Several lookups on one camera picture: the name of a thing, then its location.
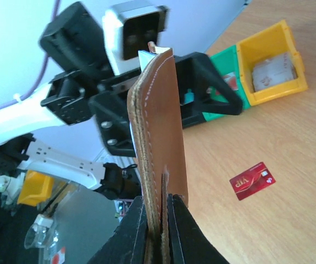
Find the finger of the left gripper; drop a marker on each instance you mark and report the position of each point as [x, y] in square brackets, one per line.
[196, 71]

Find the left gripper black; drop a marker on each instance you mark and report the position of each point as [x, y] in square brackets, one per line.
[109, 107]

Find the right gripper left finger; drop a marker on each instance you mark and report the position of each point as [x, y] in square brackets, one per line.
[128, 243]

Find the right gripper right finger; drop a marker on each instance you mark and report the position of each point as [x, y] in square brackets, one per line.
[186, 241]

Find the red white credit card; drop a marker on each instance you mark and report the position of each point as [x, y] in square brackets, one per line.
[231, 80]

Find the brown leather card holder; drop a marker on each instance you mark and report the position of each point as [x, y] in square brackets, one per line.
[153, 106]

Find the red VIP credit card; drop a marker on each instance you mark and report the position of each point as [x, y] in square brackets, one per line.
[252, 181]

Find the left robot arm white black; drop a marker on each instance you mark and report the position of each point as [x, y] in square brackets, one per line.
[76, 42]

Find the teal card in black bin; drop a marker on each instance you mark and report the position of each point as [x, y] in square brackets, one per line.
[189, 97]

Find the cards stack in yellow bin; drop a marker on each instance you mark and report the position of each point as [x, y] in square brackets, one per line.
[273, 71]

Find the black plastic bin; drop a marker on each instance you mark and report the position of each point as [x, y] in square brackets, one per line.
[190, 117]

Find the green plastic bin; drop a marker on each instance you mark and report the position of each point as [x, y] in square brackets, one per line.
[226, 62]

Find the yellow plastic bin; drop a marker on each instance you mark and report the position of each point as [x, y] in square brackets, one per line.
[268, 43]

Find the clear plastic measuring cup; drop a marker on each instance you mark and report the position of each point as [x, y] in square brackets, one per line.
[42, 233]

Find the yellow bin in background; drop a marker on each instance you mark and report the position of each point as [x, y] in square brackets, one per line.
[37, 188]

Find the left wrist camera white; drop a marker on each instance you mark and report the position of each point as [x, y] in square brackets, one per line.
[128, 27]

